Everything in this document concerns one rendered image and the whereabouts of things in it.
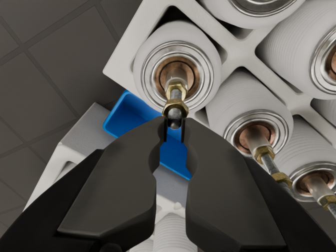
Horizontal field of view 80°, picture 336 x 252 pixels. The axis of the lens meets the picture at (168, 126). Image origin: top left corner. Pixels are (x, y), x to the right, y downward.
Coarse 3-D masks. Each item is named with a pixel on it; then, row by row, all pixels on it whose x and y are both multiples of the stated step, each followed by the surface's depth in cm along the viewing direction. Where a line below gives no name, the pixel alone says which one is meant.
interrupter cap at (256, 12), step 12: (228, 0) 17; (240, 0) 17; (252, 0) 17; (264, 0) 17; (276, 0) 17; (288, 0) 17; (240, 12) 18; (252, 12) 17; (264, 12) 17; (276, 12) 17
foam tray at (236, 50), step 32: (160, 0) 24; (192, 0) 23; (128, 32) 26; (224, 32) 25; (256, 32) 25; (128, 64) 28; (224, 64) 27; (256, 64) 27; (288, 96) 29; (320, 128) 31
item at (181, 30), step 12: (168, 24) 24; (180, 24) 22; (192, 24) 26; (156, 36) 19; (168, 36) 19; (180, 36) 19; (192, 36) 19; (204, 36) 20; (144, 48) 20; (204, 48) 20; (216, 60) 20; (216, 72) 21; (216, 84) 21; (144, 96) 22; (156, 108) 23
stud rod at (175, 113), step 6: (174, 90) 17; (174, 96) 16; (180, 96) 16; (174, 108) 14; (168, 114) 14; (174, 114) 13; (180, 114) 14; (168, 120) 13; (174, 120) 13; (180, 120) 13; (168, 126) 13; (174, 126) 13
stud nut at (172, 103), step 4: (168, 100) 14; (172, 100) 14; (176, 100) 14; (180, 100) 14; (168, 104) 14; (172, 104) 14; (176, 104) 14; (180, 104) 14; (184, 104) 14; (164, 108) 14; (168, 108) 14; (180, 108) 14; (184, 108) 14; (164, 112) 14; (184, 112) 14; (188, 112) 14; (164, 116) 14; (184, 116) 14
